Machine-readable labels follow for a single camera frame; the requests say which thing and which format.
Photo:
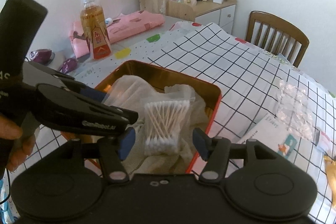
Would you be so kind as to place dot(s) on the clear plastic bag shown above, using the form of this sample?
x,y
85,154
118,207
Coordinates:
x,y
294,112

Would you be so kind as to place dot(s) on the white gauze cloth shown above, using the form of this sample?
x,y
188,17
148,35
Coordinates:
x,y
132,93

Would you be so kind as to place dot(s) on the wooden desk organizer box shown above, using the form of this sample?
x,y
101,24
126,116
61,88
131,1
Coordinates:
x,y
168,8

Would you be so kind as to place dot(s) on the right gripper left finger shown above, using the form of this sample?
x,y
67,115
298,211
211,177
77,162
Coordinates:
x,y
112,152

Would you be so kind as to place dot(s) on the cotton swabs bag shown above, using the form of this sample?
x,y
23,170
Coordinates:
x,y
163,125

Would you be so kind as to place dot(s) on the white tissue pack teal print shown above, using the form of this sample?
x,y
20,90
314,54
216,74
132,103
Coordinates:
x,y
273,134

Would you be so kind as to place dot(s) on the brown wooden chair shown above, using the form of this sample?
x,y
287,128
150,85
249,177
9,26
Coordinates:
x,y
277,36

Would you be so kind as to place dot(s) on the person left hand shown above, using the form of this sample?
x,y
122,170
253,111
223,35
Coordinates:
x,y
18,154

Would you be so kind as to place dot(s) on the wooden white side cabinet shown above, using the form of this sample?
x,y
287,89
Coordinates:
x,y
222,14

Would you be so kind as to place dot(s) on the orange drink bottle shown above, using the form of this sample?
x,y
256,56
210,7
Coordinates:
x,y
95,30

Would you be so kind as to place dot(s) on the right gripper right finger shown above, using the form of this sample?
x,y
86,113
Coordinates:
x,y
215,152

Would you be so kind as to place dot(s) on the pink label white sachet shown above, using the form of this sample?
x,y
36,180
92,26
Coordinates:
x,y
324,143

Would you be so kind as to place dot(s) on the pink folded towel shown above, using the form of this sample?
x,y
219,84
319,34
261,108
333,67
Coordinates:
x,y
118,29

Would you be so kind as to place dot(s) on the red metal tin box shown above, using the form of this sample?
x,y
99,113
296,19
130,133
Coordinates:
x,y
159,78

